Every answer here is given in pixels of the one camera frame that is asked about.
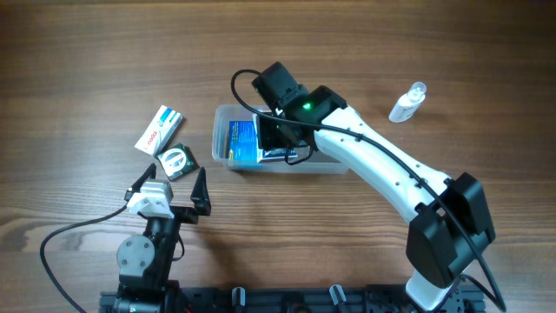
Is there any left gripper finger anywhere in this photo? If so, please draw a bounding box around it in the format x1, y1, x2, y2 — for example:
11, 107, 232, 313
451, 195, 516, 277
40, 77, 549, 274
190, 167, 212, 216
124, 163, 156, 201

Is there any green Zam-Buk box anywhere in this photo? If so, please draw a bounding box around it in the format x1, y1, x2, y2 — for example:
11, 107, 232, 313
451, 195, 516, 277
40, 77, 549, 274
156, 143, 198, 181

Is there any white Panadol box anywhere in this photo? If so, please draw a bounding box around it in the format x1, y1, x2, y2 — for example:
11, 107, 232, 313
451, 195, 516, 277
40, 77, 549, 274
135, 105, 182, 157

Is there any white Hansaplast box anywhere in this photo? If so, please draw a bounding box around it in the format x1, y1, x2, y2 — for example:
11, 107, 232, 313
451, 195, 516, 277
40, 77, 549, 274
253, 114, 298, 163

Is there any blue medicine box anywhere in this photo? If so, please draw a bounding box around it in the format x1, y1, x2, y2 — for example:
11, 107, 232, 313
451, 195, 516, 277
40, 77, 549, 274
228, 120, 258, 167

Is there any white spray bottle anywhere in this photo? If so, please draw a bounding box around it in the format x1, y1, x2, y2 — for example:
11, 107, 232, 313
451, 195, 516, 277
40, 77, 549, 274
388, 82, 427, 123

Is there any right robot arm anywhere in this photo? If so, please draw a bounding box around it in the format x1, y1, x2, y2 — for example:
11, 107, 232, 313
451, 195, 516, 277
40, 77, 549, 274
252, 62, 506, 312

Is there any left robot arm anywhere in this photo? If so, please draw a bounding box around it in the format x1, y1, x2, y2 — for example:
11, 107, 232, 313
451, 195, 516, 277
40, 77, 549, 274
107, 163, 211, 313

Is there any clear plastic container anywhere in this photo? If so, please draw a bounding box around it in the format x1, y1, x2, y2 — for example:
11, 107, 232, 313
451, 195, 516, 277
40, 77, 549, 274
212, 104, 348, 174

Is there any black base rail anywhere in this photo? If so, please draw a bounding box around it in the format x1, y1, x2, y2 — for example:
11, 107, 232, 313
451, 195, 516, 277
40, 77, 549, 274
98, 284, 486, 313

